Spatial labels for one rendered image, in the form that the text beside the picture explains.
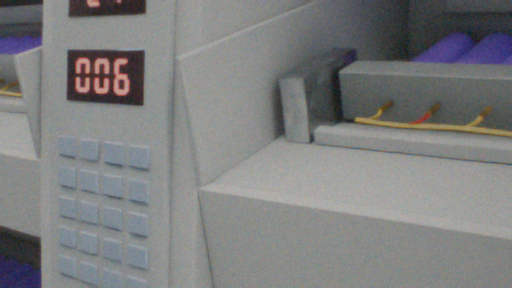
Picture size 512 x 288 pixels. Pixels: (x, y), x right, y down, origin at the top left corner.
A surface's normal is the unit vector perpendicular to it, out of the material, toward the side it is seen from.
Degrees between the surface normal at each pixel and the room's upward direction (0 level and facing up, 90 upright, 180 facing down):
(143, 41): 90
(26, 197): 107
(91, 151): 90
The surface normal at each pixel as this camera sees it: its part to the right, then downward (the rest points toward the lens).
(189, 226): -0.64, 0.05
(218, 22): 0.77, 0.07
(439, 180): -0.16, -0.94
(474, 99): -0.62, 0.33
